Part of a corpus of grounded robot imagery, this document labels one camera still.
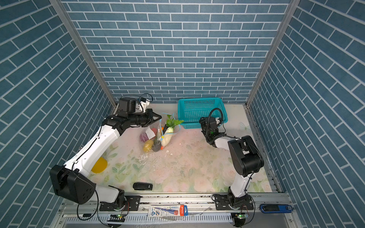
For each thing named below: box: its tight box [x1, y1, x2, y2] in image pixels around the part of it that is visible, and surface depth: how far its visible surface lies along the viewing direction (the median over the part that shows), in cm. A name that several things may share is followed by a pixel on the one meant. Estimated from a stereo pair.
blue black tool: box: [259, 203, 294, 214], surface depth 73 cm
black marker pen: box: [62, 213, 92, 218], surface depth 71 cm
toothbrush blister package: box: [147, 204, 189, 218], surface depth 72 cm
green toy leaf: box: [165, 114, 185, 129], surface depth 87 cm
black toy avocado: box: [152, 139, 162, 152], surface depth 88 cm
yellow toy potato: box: [143, 139, 154, 152], surface depth 91 cm
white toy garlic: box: [161, 126, 174, 147], surface depth 86 cm
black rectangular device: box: [132, 181, 154, 191], surface depth 78 cm
